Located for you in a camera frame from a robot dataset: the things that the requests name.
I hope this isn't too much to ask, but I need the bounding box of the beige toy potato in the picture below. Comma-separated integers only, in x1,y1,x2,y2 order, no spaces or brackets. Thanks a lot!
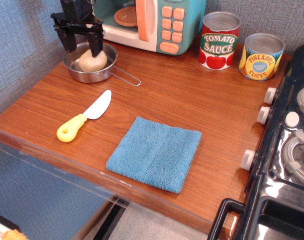
79,49,108,73

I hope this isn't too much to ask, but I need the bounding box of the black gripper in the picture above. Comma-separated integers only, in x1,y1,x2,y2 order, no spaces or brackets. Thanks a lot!
50,0,104,58

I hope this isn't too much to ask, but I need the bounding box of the grey stove burner front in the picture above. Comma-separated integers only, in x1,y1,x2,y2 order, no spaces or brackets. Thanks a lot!
282,129,304,182

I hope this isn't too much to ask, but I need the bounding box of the white stove knob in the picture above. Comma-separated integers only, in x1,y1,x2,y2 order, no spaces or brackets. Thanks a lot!
257,106,270,125
241,149,256,171
264,87,277,105

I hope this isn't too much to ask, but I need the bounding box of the yellow handled toy knife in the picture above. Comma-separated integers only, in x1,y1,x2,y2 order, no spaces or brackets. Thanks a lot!
56,90,112,143

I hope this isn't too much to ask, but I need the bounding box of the white stove knob upper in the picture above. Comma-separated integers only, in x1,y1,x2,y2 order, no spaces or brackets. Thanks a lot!
264,87,277,105

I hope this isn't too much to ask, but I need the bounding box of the white round stove button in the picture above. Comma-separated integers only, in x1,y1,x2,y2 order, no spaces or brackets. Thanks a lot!
285,111,300,128

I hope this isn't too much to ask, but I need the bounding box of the black toy stove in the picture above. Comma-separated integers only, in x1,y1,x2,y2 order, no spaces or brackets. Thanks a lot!
235,45,304,240

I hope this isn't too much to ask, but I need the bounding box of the small steel saucepan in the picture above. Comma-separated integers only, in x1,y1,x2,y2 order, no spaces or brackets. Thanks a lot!
63,42,141,87

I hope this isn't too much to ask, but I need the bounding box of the white stove knob lower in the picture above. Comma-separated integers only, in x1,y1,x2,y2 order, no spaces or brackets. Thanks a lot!
241,149,256,171

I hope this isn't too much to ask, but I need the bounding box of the orange fuzzy object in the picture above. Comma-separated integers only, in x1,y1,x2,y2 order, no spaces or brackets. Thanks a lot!
2,229,27,240

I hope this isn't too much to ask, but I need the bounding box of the white stove knob middle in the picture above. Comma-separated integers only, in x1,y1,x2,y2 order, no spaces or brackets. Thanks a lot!
257,106,270,125

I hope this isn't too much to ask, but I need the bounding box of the pineapple slices can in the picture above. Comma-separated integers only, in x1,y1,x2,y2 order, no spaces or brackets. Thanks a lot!
239,33,285,81

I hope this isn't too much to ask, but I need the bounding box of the tomato sauce can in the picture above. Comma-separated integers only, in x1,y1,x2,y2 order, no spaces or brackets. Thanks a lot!
199,11,241,70

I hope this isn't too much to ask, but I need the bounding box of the blue folded cloth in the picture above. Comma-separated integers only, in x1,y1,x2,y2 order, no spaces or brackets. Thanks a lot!
106,117,202,194

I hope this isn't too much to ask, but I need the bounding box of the teal toy microwave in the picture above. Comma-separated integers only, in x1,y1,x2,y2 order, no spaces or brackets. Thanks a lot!
93,0,206,56

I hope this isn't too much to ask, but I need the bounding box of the black oven door handle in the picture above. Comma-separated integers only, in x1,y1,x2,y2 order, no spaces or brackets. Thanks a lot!
208,198,245,240

